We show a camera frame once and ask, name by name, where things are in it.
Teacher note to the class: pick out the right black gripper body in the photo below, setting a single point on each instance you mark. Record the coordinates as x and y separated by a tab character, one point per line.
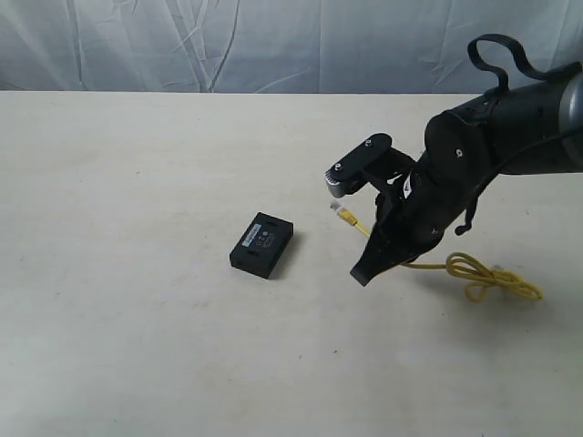
413	213

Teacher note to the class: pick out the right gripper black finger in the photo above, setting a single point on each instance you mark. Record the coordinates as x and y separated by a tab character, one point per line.
379	255

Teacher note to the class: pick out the black network switch box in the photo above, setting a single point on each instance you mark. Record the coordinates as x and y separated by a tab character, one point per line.
261	245

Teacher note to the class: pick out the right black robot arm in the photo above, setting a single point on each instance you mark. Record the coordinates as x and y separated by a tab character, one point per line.
530	130

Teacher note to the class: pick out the white wrinkled backdrop curtain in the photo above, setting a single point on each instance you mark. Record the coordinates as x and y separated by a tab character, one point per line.
253	47

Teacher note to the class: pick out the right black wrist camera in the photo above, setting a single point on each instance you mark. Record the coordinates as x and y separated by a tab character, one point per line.
373	162

